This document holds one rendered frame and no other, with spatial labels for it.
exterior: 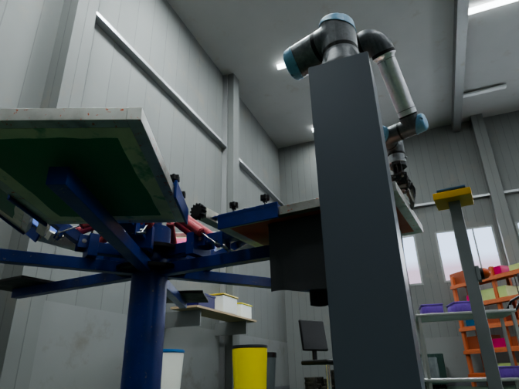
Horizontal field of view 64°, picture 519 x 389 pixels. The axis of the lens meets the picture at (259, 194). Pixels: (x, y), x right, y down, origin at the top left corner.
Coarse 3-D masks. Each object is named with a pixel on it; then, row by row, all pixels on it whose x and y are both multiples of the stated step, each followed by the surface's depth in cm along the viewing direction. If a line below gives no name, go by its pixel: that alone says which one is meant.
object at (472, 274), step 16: (448, 192) 153; (464, 192) 151; (448, 208) 163; (464, 224) 151; (464, 240) 149; (464, 256) 148; (464, 272) 146; (480, 304) 140; (480, 320) 139; (480, 336) 137; (480, 352) 136; (496, 368) 132; (496, 384) 131
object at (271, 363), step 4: (268, 352) 762; (272, 352) 767; (268, 356) 760; (272, 356) 765; (268, 360) 758; (272, 360) 763; (268, 364) 756; (272, 364) 761; (268, 368) 754; (272, 368) 759; (268, 372) 751; (272, 372) 757; (268, 376) 749; (272, 376) 755; (268, 380) 747; (272, 380) 753; (268, 384) 745; (272, 384) 750; (268, 388) 743; (272, 388) 748
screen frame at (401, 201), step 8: (392, 184) 154; (400, 192) 159; (312, 200) 168; (400, 200) 161; (280, 208) 174; (288, 208) 172; (296, 208) 170; (304, 208) 168; (312, 208) 168; (400, 208) 170; (408, 208) 170; (280, 216) 175; (408, 216) 178; (416, 216) 188; (248, 224) 183; (416, 224) 188; (232, 232) 194; (408, 232) 199; (416, 232) 200; (248, 240) 205
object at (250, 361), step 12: (240, 348) 477; (252, 348) 475; (264, 348) 483; (240, 360) 473; (252, 360) 470; (264, 360) 478; (240, 372) 469; (252, 372) 466; (264, 372) 474; (240, 384) 464; (252, 384) 462; (264, 384) 470
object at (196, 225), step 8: (80, 224) 219; (88, 224) 220; (152, 224) 207; (168, 224) 264; (176, 224) 261; (184, 224) 225; (192, 224) 222; (200, 224) 238; (184, 232) 263; (200, 232) 219; (208, 232) 231; (104, 240) 254; (176, 240) 273
